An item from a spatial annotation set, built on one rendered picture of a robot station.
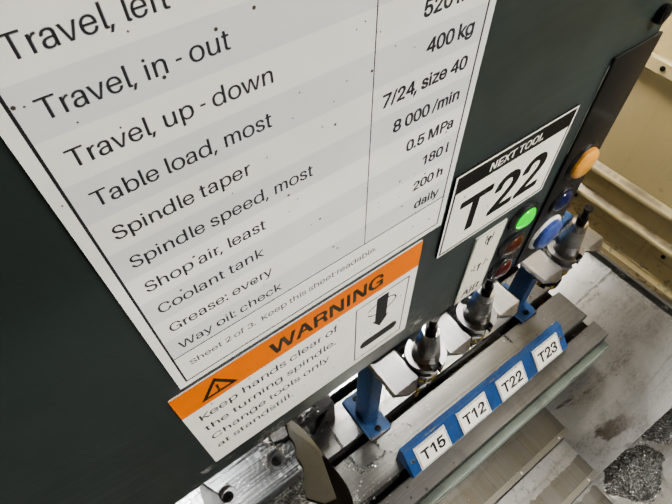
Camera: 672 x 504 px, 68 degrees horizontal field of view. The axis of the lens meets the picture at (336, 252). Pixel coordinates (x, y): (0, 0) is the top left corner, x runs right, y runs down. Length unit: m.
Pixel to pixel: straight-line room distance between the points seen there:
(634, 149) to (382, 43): 1.13
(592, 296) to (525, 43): 1.24
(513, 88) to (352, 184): 0.09
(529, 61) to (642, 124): 1.00
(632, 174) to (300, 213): 1.16
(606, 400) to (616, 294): 0.27
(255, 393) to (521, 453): 1.04
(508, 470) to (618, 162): 0.73
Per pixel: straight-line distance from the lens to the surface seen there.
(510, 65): 0.24
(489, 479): 1.24
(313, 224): 0.20
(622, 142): 1.29
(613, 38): 0.32
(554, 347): 1.19
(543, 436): 1.33
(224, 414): 0.29
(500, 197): 0.32
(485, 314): 0.80
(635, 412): 1.41
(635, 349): 1.43
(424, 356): 0.75
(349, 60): 0.16
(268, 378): 0.29
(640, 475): 1.47
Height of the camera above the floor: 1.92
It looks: 54 degrees down
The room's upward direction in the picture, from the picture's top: 1 degrees counter-clockwise
